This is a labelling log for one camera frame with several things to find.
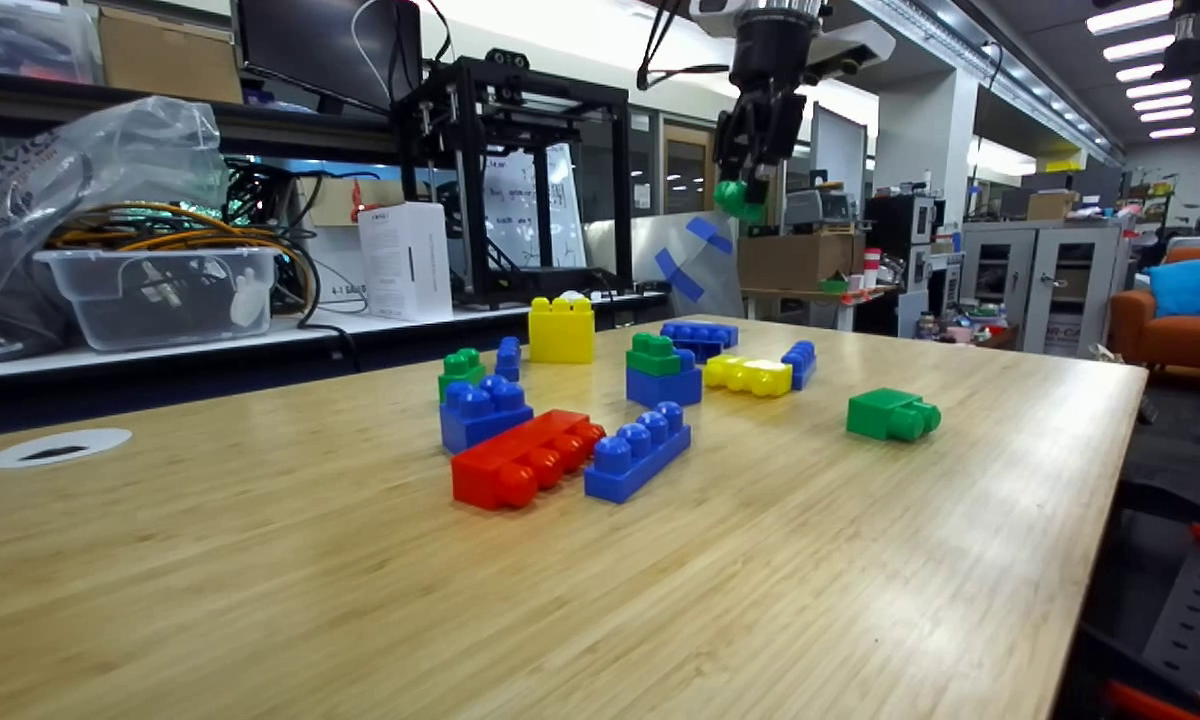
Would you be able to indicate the orange sofa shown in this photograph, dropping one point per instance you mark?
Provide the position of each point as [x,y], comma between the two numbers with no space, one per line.
[1175,347]

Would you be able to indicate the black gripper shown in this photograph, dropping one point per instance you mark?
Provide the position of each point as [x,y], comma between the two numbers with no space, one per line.
[764,80]

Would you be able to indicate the large yellow lego block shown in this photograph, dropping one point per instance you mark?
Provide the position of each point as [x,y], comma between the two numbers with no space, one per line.
[563,333]

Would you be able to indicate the white cabinet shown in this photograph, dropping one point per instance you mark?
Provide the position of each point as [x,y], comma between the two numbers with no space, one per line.
[1024,275]

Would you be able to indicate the large green lego block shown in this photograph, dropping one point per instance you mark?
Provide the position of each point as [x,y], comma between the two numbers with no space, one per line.
[893,416]

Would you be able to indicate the black chair red trim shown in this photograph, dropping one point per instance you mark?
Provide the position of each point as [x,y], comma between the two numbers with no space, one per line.
[1160,614]

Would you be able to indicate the black 3D printer frame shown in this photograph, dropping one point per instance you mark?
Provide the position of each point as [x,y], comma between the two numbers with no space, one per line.
[469,200]

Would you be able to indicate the brown cardboard box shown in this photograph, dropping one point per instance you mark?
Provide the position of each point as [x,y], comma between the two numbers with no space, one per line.
[802,262]
[174,54]

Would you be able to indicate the blue square lego block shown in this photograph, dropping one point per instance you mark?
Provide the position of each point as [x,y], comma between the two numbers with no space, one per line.
[486,415]
[660,386]

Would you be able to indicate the clear plastic storage bin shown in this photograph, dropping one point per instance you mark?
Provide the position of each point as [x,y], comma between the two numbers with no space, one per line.
[163,301]

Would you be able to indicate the side bench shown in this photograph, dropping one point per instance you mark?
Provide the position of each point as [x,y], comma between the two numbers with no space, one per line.
[227,369]

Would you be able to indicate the red lego block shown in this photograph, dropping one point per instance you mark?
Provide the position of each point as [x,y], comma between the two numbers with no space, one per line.
[522,462]

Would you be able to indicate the clear plastic bag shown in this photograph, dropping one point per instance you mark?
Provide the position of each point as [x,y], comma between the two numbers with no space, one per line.
[122,153]

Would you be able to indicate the yellow three-stud lego block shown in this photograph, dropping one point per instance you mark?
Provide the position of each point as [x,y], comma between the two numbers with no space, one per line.
[744,378]

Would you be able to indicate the black monitor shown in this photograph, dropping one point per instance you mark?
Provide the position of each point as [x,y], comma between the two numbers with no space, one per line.
[323,44]

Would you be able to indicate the white cardboard box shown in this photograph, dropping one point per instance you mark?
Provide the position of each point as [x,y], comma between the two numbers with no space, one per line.
[404,262]

